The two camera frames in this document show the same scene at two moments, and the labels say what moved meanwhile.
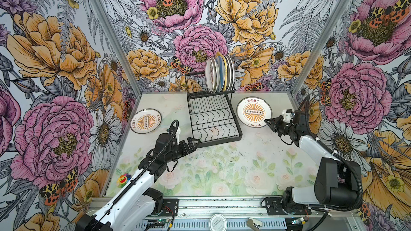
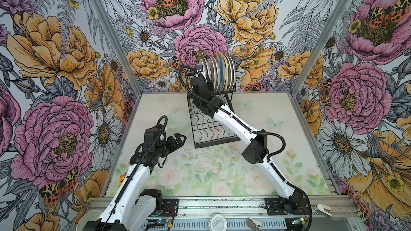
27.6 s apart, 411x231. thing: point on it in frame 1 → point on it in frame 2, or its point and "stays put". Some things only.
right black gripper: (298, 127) → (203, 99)
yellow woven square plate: (225, 70) stays put
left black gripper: (185, 150) → (173, 146)
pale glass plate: (217, 75) stays put
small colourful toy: (122, 180) stays put
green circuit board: (162, 220) stays put
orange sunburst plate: (145, 121) → (205, 71)
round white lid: (218, 222) stays put
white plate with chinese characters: (230, 73) stays put
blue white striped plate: (221, 73) stays put
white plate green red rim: (230, 73) stays put
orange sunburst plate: (253, 111) → (210, 72)
